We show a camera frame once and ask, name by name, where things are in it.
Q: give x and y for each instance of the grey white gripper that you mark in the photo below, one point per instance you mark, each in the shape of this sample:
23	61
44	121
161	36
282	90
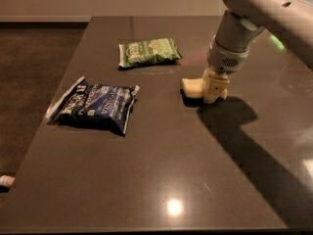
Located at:
224	60

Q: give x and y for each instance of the yellow sponge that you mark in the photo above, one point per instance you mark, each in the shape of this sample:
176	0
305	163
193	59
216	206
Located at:
192	87

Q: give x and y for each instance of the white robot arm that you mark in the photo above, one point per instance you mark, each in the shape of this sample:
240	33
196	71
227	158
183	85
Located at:
291	21

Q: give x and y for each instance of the green chip bag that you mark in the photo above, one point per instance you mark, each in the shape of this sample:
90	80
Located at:
148	52

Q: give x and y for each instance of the blue chip bag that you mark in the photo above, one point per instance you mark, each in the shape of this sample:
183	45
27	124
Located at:
95	106

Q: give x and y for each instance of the white object at floor edge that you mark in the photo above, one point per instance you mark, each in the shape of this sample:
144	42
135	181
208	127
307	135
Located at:
6	181

